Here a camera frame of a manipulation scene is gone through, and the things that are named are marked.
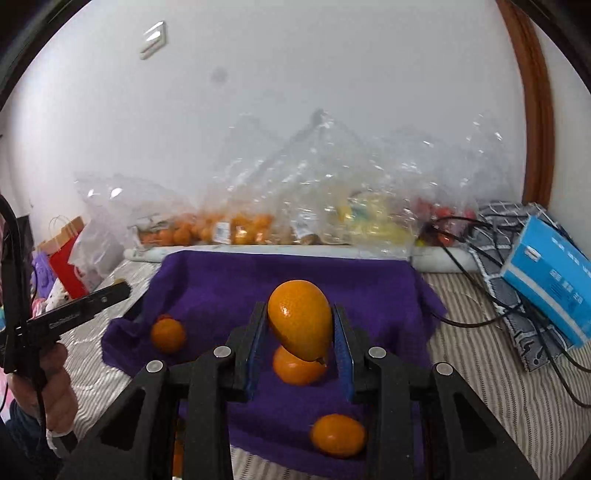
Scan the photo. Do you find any group of small oranges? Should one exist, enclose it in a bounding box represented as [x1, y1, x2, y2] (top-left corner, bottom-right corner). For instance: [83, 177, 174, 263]
[150, 315, 369, 459]

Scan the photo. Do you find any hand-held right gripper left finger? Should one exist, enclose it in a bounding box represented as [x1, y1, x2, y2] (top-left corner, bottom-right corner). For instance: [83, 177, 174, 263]
[58, 300, 271, 480]

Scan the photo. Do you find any clear plastic bag with oranges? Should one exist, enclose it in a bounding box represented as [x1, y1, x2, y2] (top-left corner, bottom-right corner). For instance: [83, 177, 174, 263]
[74, 173, 278, 247]

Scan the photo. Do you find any blue tissue box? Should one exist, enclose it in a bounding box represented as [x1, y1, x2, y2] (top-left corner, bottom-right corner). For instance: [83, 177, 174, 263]
[501, 216, 591, 349]

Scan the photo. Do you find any red paper bag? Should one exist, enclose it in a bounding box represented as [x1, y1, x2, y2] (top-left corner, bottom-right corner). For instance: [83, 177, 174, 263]
[37, 216, 90, 301]

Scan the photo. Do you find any person's left hand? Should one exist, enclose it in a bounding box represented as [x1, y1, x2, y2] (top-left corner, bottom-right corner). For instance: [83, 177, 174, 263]
[8, 344, 79, 435]

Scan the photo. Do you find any white plastic bag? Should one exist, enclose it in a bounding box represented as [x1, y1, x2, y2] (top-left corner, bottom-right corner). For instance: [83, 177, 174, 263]
[69, 217, 127, 291]

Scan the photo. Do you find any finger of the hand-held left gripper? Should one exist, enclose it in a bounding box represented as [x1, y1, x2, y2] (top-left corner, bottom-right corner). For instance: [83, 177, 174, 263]
[85, 281, 132, 315]

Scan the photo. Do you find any purple towel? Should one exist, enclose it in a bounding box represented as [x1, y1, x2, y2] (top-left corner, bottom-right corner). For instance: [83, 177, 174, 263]
[100, 249, 448, 480]

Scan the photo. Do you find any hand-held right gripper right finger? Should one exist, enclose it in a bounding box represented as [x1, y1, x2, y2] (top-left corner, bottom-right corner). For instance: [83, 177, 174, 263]
[331, 302, 539, 480]

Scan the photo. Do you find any clear bag with yellow fruit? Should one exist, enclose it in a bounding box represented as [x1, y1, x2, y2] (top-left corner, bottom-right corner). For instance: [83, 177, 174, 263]
[208, 108, 416, 257]

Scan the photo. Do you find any person's left forearm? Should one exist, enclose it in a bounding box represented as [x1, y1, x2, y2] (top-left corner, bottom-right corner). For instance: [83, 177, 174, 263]
[0, 406, 79, 480]

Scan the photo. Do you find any white light switch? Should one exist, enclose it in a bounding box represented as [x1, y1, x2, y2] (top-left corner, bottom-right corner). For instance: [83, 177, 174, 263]
[140, 21, 168, 60]

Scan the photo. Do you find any large oval orange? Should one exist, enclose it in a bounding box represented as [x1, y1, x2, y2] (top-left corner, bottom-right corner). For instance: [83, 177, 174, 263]
[267, 279, 334, 363]

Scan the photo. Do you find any purple plush toy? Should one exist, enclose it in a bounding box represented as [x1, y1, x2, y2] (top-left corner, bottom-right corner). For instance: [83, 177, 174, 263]
[31, 251, 54, 301]

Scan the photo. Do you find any clear bag with red fruit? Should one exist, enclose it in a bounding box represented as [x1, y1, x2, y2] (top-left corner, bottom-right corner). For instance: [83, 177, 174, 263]
[392, 113, 520, 245]

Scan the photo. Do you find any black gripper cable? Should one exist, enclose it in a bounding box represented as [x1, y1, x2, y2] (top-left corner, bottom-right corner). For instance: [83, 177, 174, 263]
[0, 194, 49, 432]

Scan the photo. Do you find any brown wooden door frame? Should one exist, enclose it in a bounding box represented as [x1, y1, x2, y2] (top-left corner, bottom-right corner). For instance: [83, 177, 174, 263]
[496, 0, 555, 208]

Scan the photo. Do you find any dark grid-patterned cloth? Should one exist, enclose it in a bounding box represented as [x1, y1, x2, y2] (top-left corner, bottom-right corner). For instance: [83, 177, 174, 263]
[468, 200, 578, 372]

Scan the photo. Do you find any striped mattress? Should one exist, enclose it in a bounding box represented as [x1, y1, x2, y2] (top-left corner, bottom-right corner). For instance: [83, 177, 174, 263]
[60, 258, 591, 480]

